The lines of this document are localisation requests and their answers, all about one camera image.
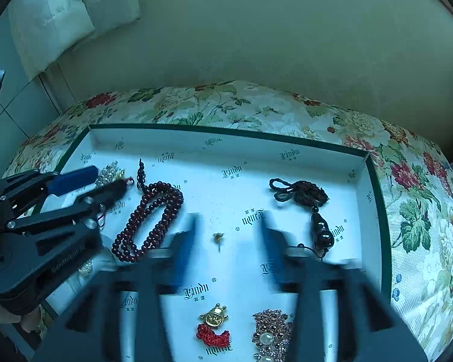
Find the black gourd pendant with knot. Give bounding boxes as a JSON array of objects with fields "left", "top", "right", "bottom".
[{"left": 269, "top": 178, "right": 335, "bottom": 260}]

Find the dark red bead necklace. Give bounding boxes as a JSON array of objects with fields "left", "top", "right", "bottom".
[{"left": 112, "top": 158, "right": 184, "bottom": 264}]

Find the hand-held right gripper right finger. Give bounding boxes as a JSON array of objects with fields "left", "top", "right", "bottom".
[{"left": 255, "top": 217, "right": 427, "bottom": 362}]

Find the floral bedspread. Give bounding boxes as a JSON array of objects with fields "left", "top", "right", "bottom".
[{"left": 2, "top": 80, "right": 453, "bottom": 362}]

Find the rhinestone pearl brooch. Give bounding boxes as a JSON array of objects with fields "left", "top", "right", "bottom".
[{"left": 252, "top": 309, "right": 295, "bottom": 362}]

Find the crystal ornament with red cord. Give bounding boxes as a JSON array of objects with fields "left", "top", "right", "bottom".
[{"left": 95, "top": 161, "right": 134, "bottom": 189}]

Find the white box with green rim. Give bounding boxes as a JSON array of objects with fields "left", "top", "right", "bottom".
[{"left": 8, "top": 122, "right": 393, "bottom": 362}]

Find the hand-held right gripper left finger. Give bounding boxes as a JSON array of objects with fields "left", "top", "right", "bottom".
[{"left": 34, "top": 213, "right": 201, "bottom": 362}]

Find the person's left hand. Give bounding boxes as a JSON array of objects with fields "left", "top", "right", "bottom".
[{"left": 0, "top": 302, "right": 55, "bottom": 334}]

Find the gold charm with red knot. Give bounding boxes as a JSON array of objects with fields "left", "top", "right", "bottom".
[{"left": 196, "top": 303, "right": 231, "bottom": 348}]

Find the white curtain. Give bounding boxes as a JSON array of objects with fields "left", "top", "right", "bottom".
[{"left": 8, "top": 0, "right": 142, "bottom": 81}]

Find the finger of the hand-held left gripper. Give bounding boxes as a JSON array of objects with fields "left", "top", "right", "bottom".
[
  {"left": 5, "top": 180, "right": 129, "bottom": 236},
  {"left": 0, "top": 165, "right": 99, "bottom": 212}
]

